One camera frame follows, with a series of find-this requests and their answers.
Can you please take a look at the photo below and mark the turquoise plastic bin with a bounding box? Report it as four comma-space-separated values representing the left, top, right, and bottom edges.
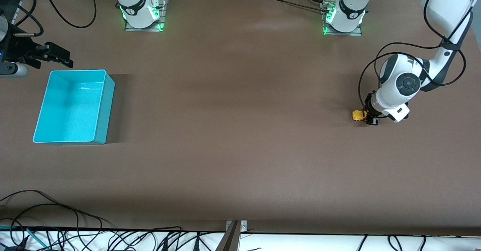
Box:
33, 69, 115, 145

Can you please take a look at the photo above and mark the white lower shelf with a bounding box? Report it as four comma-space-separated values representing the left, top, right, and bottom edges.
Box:
0, 228, 481, 251

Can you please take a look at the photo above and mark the black cable with brass plug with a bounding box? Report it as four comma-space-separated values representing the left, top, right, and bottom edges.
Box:
13, 0, 45, 37

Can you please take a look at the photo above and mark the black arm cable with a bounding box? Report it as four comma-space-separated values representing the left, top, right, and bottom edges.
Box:
358, 0, 475, 121
38, 0, 99, 29

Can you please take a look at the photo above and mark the aluminium frame profile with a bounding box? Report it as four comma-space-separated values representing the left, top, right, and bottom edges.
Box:
11, 0, 37, 23

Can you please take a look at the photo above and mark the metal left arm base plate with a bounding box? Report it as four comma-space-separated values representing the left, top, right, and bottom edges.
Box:
321, 1, 362, 36

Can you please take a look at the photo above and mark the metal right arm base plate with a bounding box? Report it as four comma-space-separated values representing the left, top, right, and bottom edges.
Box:
125, 0, 168, 32

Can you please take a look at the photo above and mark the thin black base cable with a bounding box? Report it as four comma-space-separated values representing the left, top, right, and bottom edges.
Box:
268, 0, 332, 12

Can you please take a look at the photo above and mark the long black floor cable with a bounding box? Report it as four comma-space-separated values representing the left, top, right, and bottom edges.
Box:
0, 190, 112, 230

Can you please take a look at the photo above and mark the small metal bracket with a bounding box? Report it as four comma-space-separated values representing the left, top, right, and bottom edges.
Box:
226, 220, 248, 233

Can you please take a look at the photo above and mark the teal cable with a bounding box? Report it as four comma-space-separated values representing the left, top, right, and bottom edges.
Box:
0, 225, 48, 249

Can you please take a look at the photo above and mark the grey camera pole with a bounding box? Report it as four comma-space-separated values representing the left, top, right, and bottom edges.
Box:
215, 221, 241, 251

